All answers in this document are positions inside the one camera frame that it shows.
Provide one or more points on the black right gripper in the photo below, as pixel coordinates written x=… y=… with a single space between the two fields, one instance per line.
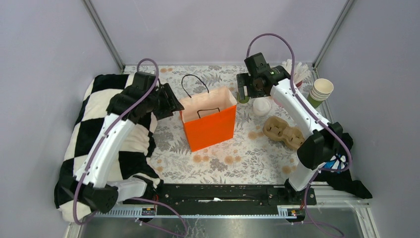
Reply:
x=243 y=80

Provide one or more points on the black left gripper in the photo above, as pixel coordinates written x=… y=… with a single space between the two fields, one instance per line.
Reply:
x=171 y=103

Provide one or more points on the green paper coffee cup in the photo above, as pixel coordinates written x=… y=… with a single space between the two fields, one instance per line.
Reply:
x=242 y=100

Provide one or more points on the orange paper gift bag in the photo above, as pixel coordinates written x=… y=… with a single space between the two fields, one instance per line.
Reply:
x=208 y=118

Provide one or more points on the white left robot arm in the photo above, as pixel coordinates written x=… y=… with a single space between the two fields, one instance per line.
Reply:
x=145 y=98

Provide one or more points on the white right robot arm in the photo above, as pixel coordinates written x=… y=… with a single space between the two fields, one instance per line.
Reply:
x=322 y=139

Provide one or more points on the stack of white plastic lids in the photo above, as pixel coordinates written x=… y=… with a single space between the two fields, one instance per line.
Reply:
x=261 y=107

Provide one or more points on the bundle of white wrapped straws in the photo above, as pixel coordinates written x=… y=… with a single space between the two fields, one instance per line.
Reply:
x=301 y=71

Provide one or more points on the brown cardboard cup carrier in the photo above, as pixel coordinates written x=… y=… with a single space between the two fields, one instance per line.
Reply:
x=278 y=129

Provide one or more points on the stack of green paper cups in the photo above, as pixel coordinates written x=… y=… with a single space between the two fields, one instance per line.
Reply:
x=320 y=91

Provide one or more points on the black white checkered blanket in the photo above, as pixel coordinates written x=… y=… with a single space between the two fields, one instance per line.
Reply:
x=136 y=150

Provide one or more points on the black t-shirt with logo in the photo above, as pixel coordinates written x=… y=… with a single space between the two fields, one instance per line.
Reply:
x=342 y=181

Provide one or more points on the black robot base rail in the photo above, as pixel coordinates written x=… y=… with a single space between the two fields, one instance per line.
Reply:
x=223 y=199

